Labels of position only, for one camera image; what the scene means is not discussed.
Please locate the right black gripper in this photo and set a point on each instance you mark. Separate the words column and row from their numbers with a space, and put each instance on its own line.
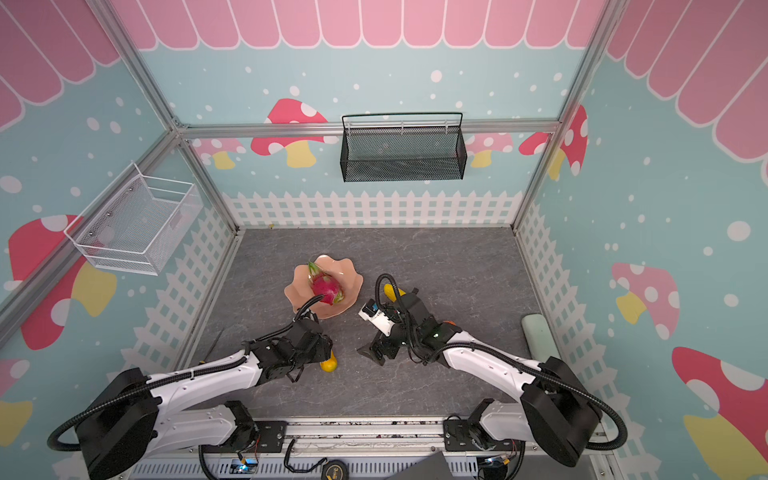
column 381, row 348

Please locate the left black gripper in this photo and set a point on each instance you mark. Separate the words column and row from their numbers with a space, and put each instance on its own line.
column 324, row 349

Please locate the orange yellow mango fruit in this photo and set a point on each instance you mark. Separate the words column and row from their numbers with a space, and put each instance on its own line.
column 330, row 365

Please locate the pink dragon fruit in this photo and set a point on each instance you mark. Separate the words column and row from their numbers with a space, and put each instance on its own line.
column 325, row 285

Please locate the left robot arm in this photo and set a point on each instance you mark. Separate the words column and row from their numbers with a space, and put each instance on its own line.
column 137, row 415

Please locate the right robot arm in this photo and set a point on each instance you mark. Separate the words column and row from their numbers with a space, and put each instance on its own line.
column 549, row 406

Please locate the pink scalloped fruit bowl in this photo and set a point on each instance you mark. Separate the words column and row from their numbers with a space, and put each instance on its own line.
column 299, row 291

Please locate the black round tape roll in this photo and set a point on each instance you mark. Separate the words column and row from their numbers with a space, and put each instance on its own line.
column 335, row 470

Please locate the dark grey flat panel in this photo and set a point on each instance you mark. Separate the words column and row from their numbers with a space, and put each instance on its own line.
column 432, row 467

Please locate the pale green cylinder object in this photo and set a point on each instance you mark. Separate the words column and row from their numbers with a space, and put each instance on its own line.
column 539, row 337

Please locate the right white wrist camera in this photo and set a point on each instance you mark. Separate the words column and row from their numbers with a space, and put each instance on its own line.
column 372, row 314

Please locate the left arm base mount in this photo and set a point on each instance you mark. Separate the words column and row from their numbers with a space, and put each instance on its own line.
column 258, row 436

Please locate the aluminium front rail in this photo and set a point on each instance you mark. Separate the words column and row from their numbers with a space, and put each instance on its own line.
column 311, row 438

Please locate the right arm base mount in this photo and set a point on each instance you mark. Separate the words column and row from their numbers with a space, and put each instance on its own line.
column 463, row 435

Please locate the white wire wall basket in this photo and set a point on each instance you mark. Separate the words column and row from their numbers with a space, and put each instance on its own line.
column 137, row 225

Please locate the black mesh wall basket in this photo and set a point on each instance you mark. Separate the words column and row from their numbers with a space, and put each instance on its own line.
column 410, row 146

